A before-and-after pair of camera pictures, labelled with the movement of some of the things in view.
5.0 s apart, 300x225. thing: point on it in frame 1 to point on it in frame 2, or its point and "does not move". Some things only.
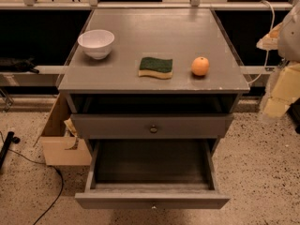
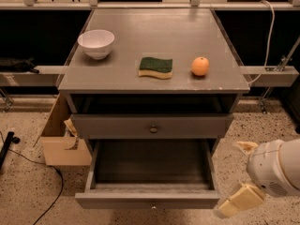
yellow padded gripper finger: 270,41 to 247,145
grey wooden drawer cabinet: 152,74 does not move
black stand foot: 9,138 does not move
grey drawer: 151,173 does not move
